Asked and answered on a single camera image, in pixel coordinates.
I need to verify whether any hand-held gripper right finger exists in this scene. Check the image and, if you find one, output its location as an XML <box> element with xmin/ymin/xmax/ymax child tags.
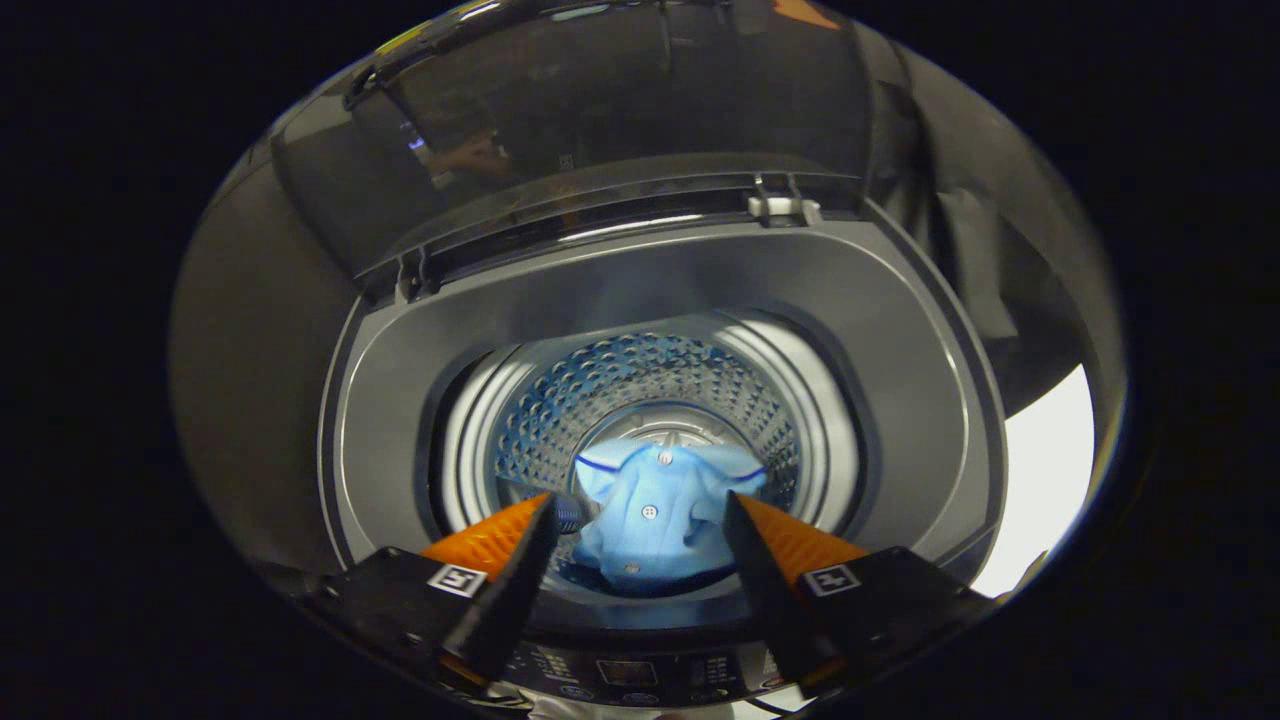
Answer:
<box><xmin>724</xmin><ymin>489</ymin><xmax>1003</xmax><ymax>702</ymax></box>

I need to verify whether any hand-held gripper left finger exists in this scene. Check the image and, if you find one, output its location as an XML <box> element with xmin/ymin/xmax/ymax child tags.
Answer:
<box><xmin>300</xmin><ymin>491</ymin><xmax>561</xmax><ymax>693</ymax></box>

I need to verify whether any light blue polo shirt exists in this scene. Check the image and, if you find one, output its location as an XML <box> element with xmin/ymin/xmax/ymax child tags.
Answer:
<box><xmin>572</xmin><ymin>442</ymin><xmax>770</xmax><ymax>593</ymax></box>

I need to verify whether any grey washing machine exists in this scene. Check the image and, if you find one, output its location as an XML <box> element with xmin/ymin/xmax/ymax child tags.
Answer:
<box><xmin>317</xmin><ymin>200</ymin><xmax>1010</xmax><ymax>713</ymax></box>

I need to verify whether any dark washing machine lid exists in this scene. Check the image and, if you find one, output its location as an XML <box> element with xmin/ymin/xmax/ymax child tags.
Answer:
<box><xmin>268</xmin><ymin>0</ymin><xmax>883</xmax><ymax>293</ymax></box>

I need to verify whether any white paper sheet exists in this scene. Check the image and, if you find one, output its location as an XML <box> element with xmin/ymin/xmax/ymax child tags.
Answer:
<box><xmin>968</xmin><ymin>365</ymin><xmax>1098</xmax><ymax>599</ymax></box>

